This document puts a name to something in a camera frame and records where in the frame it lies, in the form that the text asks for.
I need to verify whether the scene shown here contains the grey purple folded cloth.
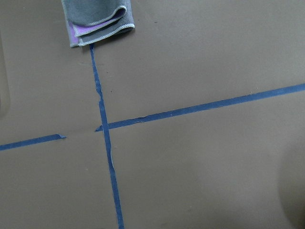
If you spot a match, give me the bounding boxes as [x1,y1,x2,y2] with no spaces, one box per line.
[61,0,135,48]

